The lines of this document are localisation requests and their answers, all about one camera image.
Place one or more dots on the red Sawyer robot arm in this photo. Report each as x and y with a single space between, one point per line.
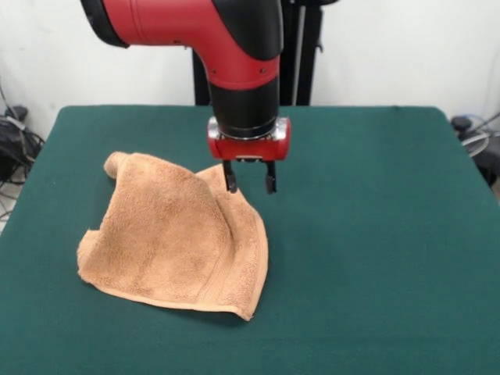
218 47

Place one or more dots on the tan terry towel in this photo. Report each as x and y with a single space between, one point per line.
176 242

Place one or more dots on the grey wheeled chair base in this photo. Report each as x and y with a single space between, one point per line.
478 144

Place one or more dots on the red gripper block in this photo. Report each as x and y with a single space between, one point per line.
250 148

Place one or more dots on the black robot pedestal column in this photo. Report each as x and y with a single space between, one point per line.
301 58

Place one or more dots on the dark green table cloth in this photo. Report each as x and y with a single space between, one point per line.
351 234

